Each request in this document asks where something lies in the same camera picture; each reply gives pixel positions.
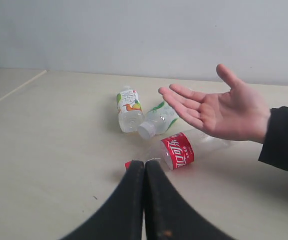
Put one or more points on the black sleeved forearm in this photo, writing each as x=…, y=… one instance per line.
x=274, y=150

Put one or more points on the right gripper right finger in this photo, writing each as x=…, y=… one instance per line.
x=167, y=214

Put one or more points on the green-label white-cap bottle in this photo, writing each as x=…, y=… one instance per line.
x=157, y=121

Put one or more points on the fruit-label tea bottle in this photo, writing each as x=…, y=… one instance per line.
x=129, y=109

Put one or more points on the open human hand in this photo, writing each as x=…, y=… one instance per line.
x=241, y=114

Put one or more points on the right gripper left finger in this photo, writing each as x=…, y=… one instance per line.
x=121, y=216

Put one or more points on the clear red-label cola bottle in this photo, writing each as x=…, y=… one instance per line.
x=182, y=149

